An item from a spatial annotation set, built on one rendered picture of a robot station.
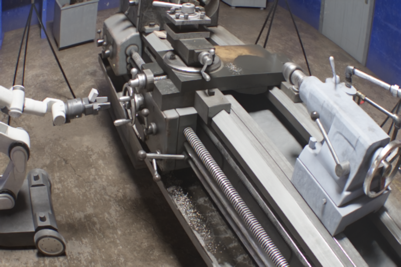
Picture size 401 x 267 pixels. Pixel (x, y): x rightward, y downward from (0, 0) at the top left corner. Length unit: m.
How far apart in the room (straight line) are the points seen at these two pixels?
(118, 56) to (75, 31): 1.97
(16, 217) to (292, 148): 1.51
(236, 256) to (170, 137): 0.60
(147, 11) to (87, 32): 2.13
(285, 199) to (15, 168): 1.30
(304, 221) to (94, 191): 1.59
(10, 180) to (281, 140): 1.38
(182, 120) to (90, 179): 1.04
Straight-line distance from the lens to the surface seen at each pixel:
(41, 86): 3.88
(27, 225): 2.23
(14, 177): 2.13
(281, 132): 1.96
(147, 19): 2.52
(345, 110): 1.36
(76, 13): 4.44
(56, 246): 2.21
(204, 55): 1.81
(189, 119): 1.86
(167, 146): 1.89
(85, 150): 2.97
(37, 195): 2.36
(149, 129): 1.95
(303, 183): 1.44
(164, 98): 1.82
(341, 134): 1.33
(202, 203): 2.01
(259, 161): 1.56
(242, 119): 1.78
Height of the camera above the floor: 1.77
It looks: 34 degrees down
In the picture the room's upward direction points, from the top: 5 degrees clockwise
